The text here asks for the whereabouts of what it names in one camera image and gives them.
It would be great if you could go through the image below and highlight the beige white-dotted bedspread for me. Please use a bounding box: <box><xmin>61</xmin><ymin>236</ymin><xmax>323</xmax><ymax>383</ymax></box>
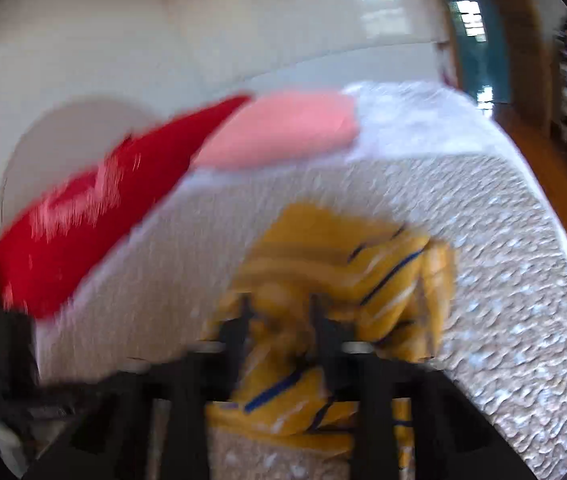
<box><xmin>35</xmin><ymin>155</ymin><xmax>567</xmax><ymax>479</ymax></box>

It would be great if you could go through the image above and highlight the white bed sheet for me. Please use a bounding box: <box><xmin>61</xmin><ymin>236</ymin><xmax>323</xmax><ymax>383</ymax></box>
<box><xmin>34</xmin><ymin>82</ymin><xmax>521</xmax><ymax>384</ymax></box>

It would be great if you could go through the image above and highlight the pink pillow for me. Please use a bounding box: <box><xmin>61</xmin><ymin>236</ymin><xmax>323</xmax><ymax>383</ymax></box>
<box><xmin>192</xmin><ymin>90</ymin><xmax>361</xmax><ymax>171</ymax></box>

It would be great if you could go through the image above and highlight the teal wooden-framed door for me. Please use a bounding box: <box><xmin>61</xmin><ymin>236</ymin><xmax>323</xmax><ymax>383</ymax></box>
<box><xmin>443</xmin><ymin>0</ymin><xmax>551</xmax><ymax>130</ymax></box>

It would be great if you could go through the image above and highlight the red patterned pillow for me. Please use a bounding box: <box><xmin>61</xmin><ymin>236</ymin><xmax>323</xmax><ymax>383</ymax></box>
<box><xmin>0</xmin><ymin>93</ymin><xmax>254</xmax><ymax>320</ymax></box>

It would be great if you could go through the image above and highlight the white glossy wardrobe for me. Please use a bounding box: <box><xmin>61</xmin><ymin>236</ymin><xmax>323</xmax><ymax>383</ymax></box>
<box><xmin>165</xmin><ymin>0</ymin><xmax>441</xmax><ymax>90</ymax></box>

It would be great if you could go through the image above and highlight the white round headboard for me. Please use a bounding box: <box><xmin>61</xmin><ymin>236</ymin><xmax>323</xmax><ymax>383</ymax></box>
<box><xmin>0</xmin><ymin>96</ymin><xmax>161</xmax><ymax>229</ymax></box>

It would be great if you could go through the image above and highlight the yellow striped knit sweater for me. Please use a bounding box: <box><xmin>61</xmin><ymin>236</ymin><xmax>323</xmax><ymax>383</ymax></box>
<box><xmin>206</xmin><ymin>202</ymin><xmax>456</xmax><ymax>457</ymax></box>

